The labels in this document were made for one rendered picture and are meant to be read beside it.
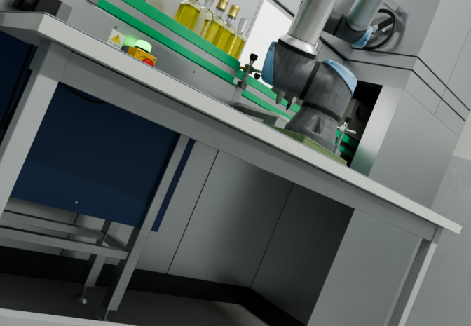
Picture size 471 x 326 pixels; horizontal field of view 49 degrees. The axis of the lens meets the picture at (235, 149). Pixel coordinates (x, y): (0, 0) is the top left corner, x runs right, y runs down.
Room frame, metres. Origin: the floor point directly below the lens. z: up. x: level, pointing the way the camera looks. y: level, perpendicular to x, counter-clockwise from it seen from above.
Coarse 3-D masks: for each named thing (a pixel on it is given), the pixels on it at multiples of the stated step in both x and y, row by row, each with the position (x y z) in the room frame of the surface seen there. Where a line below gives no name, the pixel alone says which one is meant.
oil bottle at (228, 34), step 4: (224, 24) 1.80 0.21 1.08; (228, 24) 1.80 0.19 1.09; (224, 28) 1.79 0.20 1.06; (228, 28) 1.80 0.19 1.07; (232, 28) 1.81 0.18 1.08; (224, 32) 1.79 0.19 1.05; (228, 32) 1.80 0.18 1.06; (232, 32) 1.81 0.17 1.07; (220, 36) 1.79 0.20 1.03; (224, 36) 1.80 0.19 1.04; (228, 36) 1.81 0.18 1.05; (232, 36) 1.82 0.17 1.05; (220, 40) 1.79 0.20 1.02; (224, 40) 1.80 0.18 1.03; (228, 40) 1.81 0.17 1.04; (232, 40) 1.82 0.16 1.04; (220, 44) 1.79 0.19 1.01; (224, 44) 1.80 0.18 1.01; (228, 44) 1.82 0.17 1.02; (220, 48) 1.80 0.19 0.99; (224, 48) 1.81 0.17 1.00; (228, 48) 1.82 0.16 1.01
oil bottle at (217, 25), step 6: (216, 18) 1.75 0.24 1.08; (216, 24) 1.76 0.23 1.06; (222, 24) 1.78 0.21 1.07; (210, 30) 1.75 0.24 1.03; (216, 30) 1.76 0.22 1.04; (222, 30) 1.78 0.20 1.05; (210, 36) 1.76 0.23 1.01; (216, 36) 1.77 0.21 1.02; (210, 42) 1.76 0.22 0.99; (216, 42) 1.78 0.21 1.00
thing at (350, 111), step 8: (352, 104) 2.58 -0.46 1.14; (344, 112) 2.60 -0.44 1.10; (352, 112) 2.58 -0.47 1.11; (360, 112) 2.63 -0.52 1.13; (368, 112) 2.67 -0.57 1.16; (352, 120) 2.60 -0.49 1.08; (352, 128) 2.62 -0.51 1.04; (360, 128) 2.67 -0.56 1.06; (352, 136) 2.64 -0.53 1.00; (360, 136) 2.69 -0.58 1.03
